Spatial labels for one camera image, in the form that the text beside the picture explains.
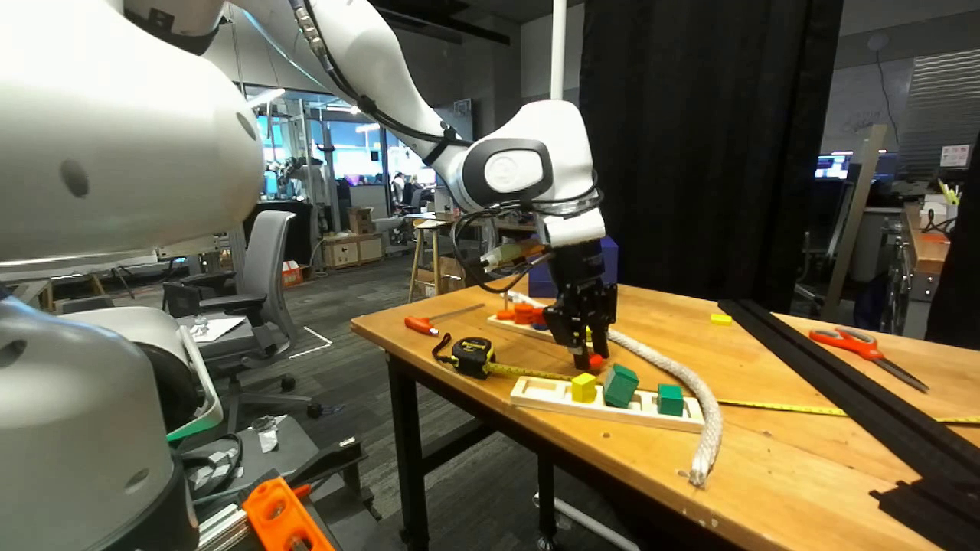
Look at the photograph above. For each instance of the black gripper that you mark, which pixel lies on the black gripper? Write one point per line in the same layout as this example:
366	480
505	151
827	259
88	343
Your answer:
583	292

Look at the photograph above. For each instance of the orange disc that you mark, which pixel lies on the orange disc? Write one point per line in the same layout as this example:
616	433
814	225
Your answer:
535	316
594	364
511	314

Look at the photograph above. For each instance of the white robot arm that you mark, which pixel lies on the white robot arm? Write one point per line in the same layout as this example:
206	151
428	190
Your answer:
102	134

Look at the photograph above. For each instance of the yellow block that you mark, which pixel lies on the yellow block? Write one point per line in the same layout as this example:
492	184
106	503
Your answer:
583	387

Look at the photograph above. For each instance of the large dark green block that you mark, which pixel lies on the large dark green block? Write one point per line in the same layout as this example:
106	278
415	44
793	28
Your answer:
619	387

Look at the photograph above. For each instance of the small green block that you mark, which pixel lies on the small green block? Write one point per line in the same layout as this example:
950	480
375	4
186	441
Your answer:
670	398

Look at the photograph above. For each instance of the small yellow object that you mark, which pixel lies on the small yellow object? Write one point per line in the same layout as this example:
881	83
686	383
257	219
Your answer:
721	316

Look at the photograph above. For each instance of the wooden stool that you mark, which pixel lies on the wooden stool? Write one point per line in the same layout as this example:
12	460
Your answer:
431	255

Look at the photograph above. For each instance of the wide black curtain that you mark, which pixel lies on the wide black curtain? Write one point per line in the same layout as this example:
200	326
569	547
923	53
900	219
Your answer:
706	143

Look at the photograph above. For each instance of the leaning wooden plank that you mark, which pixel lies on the leaning wooden plank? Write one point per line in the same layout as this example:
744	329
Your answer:
852	225

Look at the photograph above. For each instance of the white pole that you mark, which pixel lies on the white pole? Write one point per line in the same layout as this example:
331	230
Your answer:
560	49

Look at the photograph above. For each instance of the grey office chair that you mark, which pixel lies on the grey office chair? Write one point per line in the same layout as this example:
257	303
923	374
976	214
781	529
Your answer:
261	286

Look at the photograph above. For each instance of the orange plastic tool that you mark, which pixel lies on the orange plastic tool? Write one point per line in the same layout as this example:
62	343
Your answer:
280	517

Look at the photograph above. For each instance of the black table frame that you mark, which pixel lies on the black table frame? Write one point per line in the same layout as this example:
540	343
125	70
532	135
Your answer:
409	460

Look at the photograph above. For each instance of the black rail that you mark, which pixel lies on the black rail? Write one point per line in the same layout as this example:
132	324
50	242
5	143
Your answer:
816	368

